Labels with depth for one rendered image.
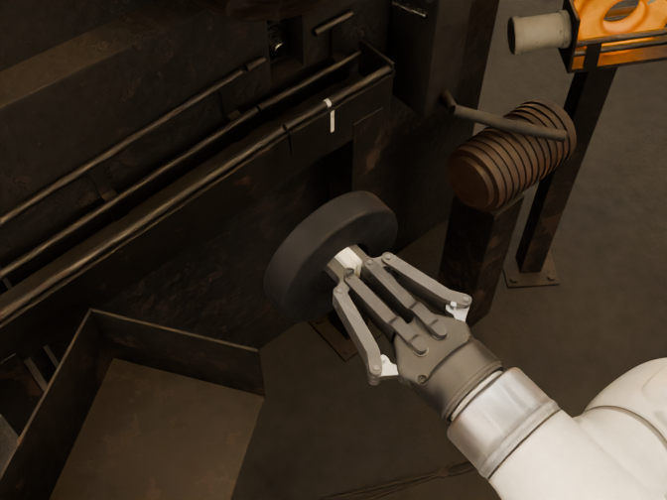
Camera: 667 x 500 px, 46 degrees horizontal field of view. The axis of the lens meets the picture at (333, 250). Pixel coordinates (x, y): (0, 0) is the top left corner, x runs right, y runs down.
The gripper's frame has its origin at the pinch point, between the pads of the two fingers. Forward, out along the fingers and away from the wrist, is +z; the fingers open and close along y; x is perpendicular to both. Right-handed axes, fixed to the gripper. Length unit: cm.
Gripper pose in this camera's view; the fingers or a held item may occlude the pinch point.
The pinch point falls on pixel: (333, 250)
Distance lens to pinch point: 78.4
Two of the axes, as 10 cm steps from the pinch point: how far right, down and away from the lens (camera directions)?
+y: 7.7, -5.2, 3.8
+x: 0.3, -5.5, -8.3
